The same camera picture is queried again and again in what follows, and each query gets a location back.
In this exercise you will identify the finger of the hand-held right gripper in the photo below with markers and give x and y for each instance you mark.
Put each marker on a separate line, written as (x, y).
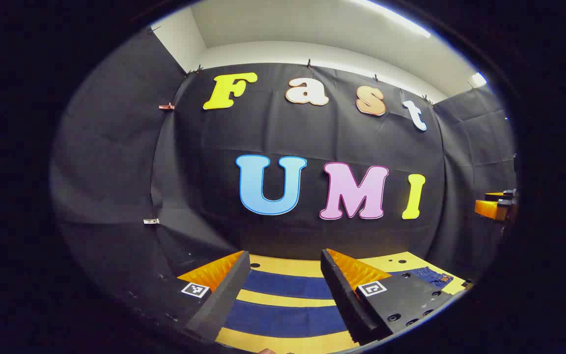
(504, 194)
(489, 209)

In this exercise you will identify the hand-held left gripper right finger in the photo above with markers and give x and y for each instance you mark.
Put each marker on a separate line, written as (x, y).
(344, 295)

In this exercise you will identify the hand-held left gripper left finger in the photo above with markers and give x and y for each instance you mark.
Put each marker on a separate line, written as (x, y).
(224, 295)

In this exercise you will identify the blue denim jeans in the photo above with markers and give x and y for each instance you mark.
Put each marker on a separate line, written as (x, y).
(288, 319)

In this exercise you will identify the white tag clip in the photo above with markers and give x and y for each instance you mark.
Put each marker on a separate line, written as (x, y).
(151, 221)

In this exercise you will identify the small ceiling light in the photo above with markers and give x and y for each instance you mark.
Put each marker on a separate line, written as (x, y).
(477, 79)

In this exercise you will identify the red clip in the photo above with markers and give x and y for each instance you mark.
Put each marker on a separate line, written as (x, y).
(166, 106)

